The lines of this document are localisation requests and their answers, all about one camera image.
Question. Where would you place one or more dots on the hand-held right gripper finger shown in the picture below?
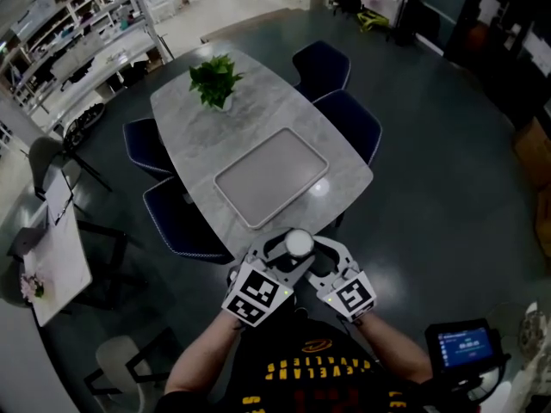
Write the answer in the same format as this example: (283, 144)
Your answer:
(343, 254)
(323, 284)

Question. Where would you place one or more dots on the person's left forearm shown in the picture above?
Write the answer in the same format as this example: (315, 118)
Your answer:
(200, 355)

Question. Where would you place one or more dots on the person's right forearm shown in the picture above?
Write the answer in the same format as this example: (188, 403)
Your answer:
(398, 351)

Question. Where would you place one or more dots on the pink flower pot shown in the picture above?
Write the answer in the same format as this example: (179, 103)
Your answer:
(32, 286)

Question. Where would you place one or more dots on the grey laptop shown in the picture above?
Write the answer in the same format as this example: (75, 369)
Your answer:
(28, 241)

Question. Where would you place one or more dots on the dark blue upholstered chair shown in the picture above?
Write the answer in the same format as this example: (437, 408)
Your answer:
(320, 69)
(351, 123)
(144, 149)
(181, 222)

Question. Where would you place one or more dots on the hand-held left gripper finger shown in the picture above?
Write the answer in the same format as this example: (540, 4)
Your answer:
(295, 269)
(258, 243)

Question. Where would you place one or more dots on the green potted plant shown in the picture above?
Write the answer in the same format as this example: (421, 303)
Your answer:
(215, 80)

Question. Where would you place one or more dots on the brown cardboard box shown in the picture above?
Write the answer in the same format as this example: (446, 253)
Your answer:
(536, 153)
(544, 222)

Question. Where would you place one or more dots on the light grey shell chair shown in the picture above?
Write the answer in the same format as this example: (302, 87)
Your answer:
(47, 157)
(116, 359)

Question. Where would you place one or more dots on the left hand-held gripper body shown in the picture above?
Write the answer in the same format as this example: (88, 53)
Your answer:
(258, 295)

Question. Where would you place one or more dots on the black wheeled base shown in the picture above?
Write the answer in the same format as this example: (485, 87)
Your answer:
(84, 123)

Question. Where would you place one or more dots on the person's black printed shirt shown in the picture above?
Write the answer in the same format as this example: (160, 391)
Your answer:
(310, 372)

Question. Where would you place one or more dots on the yellow-green folded frame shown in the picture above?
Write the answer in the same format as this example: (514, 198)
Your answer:
(372, 20)

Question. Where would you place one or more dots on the white shelving unit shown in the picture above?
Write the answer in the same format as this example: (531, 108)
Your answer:
(47, 28)

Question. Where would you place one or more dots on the grey marble dining table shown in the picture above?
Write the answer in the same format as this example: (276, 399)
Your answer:
(202, 136)

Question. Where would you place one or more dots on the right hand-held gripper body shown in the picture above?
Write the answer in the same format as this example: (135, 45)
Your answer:
(353, 297)

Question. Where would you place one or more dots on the black framed tablet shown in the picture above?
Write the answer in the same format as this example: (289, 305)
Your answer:
(58, 198)

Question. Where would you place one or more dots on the white marble side table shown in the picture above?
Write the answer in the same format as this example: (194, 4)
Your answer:
(60, 269)

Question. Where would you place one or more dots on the long white workbench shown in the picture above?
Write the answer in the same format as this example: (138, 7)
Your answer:
(103, 63)

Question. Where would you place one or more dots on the white rectangular tray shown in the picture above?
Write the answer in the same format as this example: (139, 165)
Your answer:
(271, 176)

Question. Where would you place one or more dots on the black monitor with lit screen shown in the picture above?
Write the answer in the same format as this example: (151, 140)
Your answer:
(465, 347)

